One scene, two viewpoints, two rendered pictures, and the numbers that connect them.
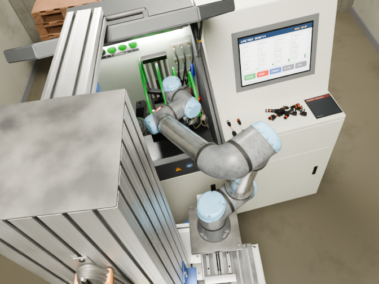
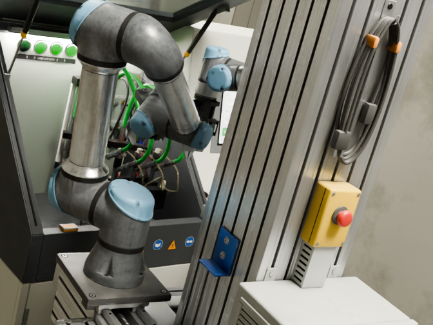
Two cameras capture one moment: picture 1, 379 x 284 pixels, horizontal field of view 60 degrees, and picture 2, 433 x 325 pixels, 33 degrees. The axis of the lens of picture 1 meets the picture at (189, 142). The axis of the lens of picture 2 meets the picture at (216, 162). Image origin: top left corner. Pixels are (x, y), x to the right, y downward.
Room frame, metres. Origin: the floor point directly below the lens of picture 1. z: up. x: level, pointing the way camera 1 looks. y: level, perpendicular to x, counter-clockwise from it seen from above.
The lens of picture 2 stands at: (-0.72, 1.39, 1.88)
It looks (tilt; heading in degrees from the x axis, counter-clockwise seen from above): 17 degrees down; 320
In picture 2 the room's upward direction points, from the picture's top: 15 degrees clockwise
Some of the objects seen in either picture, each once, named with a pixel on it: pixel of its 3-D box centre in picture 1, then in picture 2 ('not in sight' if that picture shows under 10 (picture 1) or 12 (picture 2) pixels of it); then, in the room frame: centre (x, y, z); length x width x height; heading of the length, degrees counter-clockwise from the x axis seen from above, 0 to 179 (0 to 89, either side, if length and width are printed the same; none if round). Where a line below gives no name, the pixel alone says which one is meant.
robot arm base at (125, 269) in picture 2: not in sight; (117, 255); (0.64, 0.46, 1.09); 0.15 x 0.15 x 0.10
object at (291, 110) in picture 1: (286, 111); not in sight; (1.21, -0.58, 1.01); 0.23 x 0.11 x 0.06; 94
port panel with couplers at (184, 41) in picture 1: (183, 60); (124, 102); (1.59, -0.06, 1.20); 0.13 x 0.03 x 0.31; 94
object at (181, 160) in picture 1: (168, 168); (122, 246); (1.07, 0.15, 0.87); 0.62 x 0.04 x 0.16; 94
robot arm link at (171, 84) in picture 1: (173, 91); (214, 65); (1.01, 0.03, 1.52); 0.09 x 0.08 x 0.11; 27
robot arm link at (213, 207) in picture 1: (212, 209); not in sight; (0.60, -0.04, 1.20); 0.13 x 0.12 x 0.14; 117
